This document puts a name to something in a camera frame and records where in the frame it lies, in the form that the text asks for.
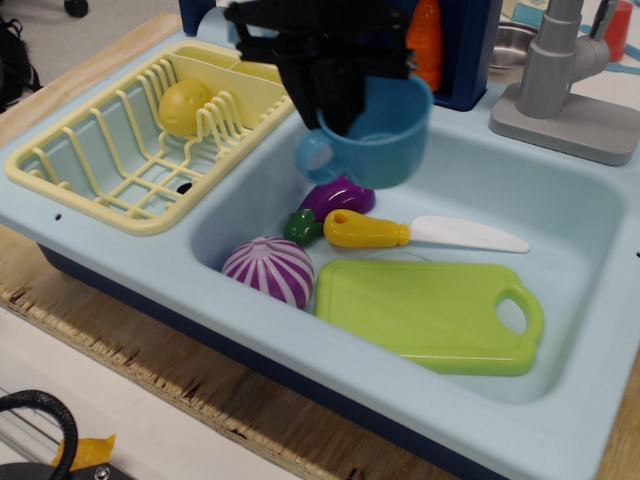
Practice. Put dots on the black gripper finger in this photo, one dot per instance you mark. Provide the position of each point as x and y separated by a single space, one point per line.
300 87
340 98

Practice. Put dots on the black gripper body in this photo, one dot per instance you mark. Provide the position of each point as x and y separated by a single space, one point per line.
367 35

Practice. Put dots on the blue plastic cup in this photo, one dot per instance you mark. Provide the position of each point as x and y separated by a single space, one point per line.
385 144

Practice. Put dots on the pale yellow drying rack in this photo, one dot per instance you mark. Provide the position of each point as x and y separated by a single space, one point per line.
112 159

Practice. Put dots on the red plastic cup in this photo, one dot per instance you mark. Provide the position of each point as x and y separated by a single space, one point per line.
617 31

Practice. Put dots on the light blue toy sink unit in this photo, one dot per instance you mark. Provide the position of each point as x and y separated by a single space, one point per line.
580 218

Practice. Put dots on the orange toy carrot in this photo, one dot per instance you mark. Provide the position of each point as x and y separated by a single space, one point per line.
425 38

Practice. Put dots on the purple toy eggplant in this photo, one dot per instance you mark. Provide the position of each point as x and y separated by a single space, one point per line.
307 223

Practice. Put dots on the dark blue utensil holder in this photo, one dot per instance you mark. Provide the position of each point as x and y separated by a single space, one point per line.
469 29

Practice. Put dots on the yellow toy potato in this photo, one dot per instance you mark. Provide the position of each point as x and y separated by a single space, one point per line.
179 105

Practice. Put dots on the metal bowl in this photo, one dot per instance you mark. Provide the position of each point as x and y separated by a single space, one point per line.
511 45

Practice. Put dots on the purple striped toy onion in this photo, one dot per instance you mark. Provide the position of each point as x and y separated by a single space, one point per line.
274 266

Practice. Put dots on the grey toy faucet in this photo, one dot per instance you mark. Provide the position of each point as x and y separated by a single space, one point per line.
541 109

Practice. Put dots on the green plastic cutting board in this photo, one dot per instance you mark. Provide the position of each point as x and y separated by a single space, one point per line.
452 318

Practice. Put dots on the black bag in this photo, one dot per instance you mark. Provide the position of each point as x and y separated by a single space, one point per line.
18 75

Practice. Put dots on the wooden board base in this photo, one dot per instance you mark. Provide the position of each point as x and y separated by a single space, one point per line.
176 409

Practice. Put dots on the yellow tape piece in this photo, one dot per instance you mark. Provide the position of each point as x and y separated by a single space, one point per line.
93 451

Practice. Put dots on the yellow handled toy knife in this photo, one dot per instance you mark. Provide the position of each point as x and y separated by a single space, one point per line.
349 229

